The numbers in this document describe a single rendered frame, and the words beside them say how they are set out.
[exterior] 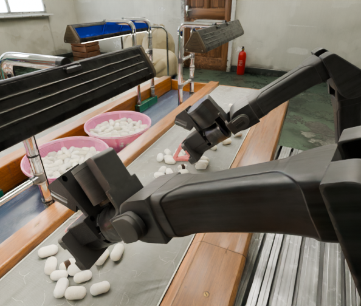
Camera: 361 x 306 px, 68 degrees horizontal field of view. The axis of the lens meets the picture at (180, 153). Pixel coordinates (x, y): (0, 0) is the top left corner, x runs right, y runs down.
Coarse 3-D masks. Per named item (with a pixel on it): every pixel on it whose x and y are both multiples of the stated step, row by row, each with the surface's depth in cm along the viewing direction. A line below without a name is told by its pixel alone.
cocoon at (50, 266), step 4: (48, 260) 52; (52, 260) 52; (56, 260) 53; (48, 264) 51; (52, 264) 51; (56, 264) 52; (44, 268) 51; (48, 268) 51; (52, 268) 51; (56, 268) 52; (44, 272) 51; (48, 272) 51
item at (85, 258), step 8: (96, 224) 39; (64, 240) 39; (72, 240) 40; (96, 240) 39; (104, 240) 39; (64, 248) 40; (72, 248) 40; (80, 248) 41; (88, 248) 41; (96, 248) 42; (104, 248) 43; (80, 256) 40; (88, 256) 41; (96, 256) 42; (80, 264) 40; (88, 264) 40
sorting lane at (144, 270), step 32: (224, 96) 147; (224, 160) 88; (64, 224) 63; (32, 256) 55; (64, 256) 55; (128, 256) 55; (160, 256) 55; (0, 288) 49; (32, 288) 49; (128, 288) 49; (160, 288) 49
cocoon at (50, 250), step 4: (40, 248) 55; (44, 248) 55; (48, 248) 55; (52, 248) 55; (56, 248) 55; (40, 252) 54; (44, 252) 54; (48, 252) 54; (52, 252) 55; (56, 252) 55; (40, 256) 54; (44, 256) 54
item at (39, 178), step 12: (0, 60) 48; (12, 60) 47; (24, 60) 46; (36, 60) 45; (48, 60) 44; (60, 60) 43; (0, 72) 50; (12, 72) 51; (24, 144) 57; (36, 144) 60; (36, 156) 59; (36, 168) 61; (36, 180) 61; (12, 192) 57; (48, 192) 65; (0, 204) 54; (48, 204) 66
